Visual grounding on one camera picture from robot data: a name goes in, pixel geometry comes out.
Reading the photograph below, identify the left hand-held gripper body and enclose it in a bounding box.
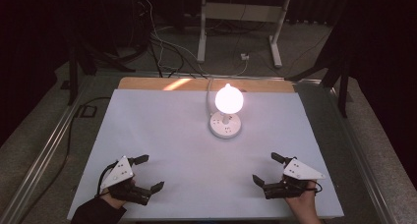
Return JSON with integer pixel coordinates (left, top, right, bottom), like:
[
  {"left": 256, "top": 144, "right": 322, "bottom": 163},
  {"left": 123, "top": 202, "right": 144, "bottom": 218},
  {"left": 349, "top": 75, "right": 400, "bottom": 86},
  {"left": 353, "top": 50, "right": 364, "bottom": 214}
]
[{"left": 99, "top": 155, "right": 153, "bottom": 207}]

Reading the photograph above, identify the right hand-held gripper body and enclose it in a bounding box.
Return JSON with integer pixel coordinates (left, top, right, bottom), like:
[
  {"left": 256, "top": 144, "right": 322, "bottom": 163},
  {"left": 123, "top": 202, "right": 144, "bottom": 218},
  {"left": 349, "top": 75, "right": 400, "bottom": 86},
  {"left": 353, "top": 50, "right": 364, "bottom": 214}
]
[{"left": 263, "top": 157, "right": 327, "bottom": 200}]

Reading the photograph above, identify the person's left hand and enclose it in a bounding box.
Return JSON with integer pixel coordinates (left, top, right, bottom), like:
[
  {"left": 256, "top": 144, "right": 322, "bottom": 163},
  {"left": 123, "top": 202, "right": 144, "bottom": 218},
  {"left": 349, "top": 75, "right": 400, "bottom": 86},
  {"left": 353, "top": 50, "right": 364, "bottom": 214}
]
[{"left": 99, "top": 189, "right": 129, "bottom": 210}]

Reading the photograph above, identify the person's right hand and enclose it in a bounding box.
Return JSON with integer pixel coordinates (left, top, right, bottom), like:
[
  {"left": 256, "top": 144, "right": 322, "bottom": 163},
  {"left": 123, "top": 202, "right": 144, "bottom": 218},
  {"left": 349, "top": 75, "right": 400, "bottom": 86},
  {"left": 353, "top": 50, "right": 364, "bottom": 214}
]
[{"left": 283, "top": 180, "right": 320, "bottom": 216}]

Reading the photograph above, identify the pale blue table mat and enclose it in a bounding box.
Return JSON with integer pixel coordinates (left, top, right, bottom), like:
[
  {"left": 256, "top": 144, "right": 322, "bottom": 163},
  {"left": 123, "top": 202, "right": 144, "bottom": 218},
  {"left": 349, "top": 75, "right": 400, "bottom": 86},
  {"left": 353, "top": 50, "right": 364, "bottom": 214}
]
[{"left": 66, "top": 87, "right": 345, "bottom": 221}]

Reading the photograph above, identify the round white power socket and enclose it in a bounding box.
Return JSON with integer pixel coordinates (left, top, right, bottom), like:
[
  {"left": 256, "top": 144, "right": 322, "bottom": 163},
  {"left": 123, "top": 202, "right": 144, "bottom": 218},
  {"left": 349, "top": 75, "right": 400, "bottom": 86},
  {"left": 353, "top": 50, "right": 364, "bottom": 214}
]
[{"left": 208, "top": 110, "right": 243, "bottom": 140}]

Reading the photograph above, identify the black floor plate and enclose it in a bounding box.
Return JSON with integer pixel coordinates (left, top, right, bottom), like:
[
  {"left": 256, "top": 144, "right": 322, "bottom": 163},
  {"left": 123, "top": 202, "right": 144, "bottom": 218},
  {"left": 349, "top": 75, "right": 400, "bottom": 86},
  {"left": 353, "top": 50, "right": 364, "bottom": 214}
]
[{"left": 76, "top": 104, "right": 98, "bottom": 119}]

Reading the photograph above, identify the glowing round plug-in lamp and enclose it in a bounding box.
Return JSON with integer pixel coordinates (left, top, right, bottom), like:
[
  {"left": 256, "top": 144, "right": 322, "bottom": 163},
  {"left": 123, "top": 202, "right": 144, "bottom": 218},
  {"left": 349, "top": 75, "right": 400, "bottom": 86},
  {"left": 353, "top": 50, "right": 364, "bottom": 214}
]
[{"left": 213, "top": 83, "right": 246, "bottom": 124}]

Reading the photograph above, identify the wooden table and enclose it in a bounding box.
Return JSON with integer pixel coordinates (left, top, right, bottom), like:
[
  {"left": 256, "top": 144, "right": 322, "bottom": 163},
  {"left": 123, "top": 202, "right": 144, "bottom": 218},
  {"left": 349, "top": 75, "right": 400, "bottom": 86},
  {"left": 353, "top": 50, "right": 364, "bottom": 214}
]
[{"left": 117, "top": 76, "right": 296, "bottom": 94}]

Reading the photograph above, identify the black metal stand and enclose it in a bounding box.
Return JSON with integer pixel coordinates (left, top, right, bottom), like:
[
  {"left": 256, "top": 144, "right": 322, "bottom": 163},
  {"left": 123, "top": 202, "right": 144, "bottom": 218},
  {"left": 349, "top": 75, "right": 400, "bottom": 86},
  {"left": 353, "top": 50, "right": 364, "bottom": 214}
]
[
  {"left": 285, "top": 17, "right": 351, "bottom": 119},
  {"left": 66, "top": 33, "right": 137, "bottom": 106}
]

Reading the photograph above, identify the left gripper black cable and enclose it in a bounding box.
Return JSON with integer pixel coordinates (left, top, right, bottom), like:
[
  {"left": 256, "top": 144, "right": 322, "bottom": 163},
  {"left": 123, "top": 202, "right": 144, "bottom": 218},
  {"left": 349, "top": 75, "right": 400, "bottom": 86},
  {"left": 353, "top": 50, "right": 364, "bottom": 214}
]
[{"left": 95, "top": 160, "right": 120, "bottom": 197}]

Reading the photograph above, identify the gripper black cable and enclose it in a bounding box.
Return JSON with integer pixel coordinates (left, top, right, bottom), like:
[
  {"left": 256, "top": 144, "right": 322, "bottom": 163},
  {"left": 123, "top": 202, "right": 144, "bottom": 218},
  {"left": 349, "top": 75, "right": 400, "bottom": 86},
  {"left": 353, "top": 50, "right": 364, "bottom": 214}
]
[
  {"left": 95, "top": 160, "right": 120, "bottom": 197},
  {"left": 306, "top": 180, "right": 325, "bottom": 196}
]

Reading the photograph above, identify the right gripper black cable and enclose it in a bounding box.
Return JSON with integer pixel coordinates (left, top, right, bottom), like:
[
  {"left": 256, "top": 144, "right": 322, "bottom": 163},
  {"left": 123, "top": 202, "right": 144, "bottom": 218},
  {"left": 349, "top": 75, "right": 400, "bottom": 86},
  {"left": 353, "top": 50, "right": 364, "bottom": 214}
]
[{"left": 306, "top": 180, "right": 325, "bottom": 196}]

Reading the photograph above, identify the long black floor cable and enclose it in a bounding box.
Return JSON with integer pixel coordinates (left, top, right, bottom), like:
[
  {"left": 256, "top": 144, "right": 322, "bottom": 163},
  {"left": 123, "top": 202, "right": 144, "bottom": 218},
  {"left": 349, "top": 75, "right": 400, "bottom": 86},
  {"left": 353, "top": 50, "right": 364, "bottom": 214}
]
[{"left": 19, "top": 95, "right": 113, "bottom": 218}]

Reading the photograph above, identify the aluminium floor rail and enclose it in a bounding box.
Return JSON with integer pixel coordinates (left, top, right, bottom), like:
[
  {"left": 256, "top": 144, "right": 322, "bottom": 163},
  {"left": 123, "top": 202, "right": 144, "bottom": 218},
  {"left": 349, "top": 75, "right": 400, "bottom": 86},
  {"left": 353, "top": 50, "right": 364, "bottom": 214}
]
[
  {"left": 0, "top": 74, "right": 96, "bottom": 224},
  {"left": 323, "top": 80, "right": 417, "bottom": 224}
]

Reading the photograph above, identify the white power socket cable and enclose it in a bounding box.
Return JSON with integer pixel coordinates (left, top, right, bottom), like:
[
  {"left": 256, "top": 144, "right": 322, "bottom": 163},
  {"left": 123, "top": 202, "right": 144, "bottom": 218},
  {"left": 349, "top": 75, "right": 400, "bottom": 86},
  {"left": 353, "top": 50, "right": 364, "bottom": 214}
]
[{"left": 205, "top": 79, "right": 215, "bottom": 118}]

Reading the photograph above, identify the black floor cable bundle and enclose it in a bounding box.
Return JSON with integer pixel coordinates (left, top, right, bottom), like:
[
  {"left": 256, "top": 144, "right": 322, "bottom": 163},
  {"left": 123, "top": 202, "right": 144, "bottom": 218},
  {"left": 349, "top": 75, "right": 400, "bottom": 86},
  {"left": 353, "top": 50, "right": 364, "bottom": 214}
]
[{"left": 148, "top": 35, "right": 212, "bottom": 80}]

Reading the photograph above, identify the white floor cable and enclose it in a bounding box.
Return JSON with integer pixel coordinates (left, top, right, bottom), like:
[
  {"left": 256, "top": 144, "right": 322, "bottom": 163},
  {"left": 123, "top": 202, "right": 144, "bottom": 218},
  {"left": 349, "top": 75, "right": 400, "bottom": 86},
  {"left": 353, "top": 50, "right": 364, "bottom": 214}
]
[{"left": 143, "top": 0, "right": 250, "bottom": 79}]

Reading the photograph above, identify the white metal stand frame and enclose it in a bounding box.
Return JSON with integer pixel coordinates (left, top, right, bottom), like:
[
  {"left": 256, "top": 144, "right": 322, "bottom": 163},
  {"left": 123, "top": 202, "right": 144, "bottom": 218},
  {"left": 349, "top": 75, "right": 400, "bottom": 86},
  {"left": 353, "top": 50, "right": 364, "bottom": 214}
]
[{"left": 196, "top": 0, "right": 294, "bottom": 70}]

